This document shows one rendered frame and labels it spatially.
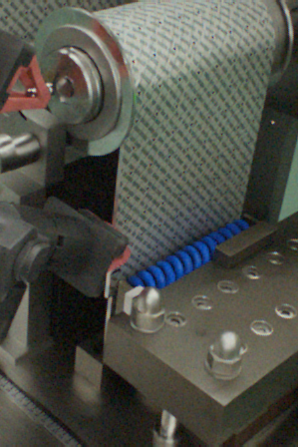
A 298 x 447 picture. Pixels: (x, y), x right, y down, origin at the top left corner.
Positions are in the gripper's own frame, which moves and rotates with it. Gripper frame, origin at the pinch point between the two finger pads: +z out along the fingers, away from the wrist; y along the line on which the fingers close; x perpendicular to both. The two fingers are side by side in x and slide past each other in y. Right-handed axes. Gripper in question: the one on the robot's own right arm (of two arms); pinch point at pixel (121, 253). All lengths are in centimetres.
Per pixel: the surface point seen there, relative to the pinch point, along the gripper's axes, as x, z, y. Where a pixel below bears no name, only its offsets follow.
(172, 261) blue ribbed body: 1.0, 6.9, 2.3
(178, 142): 13.7, 0.0, 0.3
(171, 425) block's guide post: -13.8, 4.9, 12.5
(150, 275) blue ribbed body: -1.0, 3.3, 2.7
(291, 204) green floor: 2, 213, -82
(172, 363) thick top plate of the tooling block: -5.8, -2.5, 12.9
